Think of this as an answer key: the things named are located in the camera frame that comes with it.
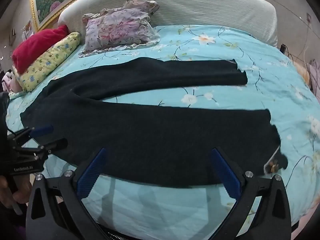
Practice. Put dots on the black pants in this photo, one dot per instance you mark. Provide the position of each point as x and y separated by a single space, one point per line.
150 135

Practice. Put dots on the white padded headboard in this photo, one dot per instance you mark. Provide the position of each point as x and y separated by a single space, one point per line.
200 2

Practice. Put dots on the floral ruffled pillow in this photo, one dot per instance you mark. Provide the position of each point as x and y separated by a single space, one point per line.
147 6

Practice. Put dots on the purple floral pillow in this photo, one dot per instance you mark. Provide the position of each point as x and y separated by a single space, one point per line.
117 30

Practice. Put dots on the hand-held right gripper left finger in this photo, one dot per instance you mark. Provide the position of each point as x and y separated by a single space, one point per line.
90 175

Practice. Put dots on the person's left hand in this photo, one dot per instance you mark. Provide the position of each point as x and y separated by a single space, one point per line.
23 190

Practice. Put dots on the turquoise floral bed sheet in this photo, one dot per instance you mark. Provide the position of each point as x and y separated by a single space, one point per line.
275 92

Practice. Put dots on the yellow printed pillow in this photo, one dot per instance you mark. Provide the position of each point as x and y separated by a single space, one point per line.
50 60

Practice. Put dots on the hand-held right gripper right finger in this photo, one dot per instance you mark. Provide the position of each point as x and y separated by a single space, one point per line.
227 175

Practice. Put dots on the black charger plug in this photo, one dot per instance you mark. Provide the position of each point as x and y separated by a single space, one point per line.
283 48

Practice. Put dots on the gold framed flower painting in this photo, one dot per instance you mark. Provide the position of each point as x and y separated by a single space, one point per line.
50 0

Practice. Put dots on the pink white cloth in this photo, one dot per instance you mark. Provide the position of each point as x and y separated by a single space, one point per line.
10 82

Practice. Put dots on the red pillow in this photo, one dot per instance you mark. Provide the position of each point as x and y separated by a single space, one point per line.
35 45

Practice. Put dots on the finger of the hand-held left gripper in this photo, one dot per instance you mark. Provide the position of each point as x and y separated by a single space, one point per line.
43 130
57 143

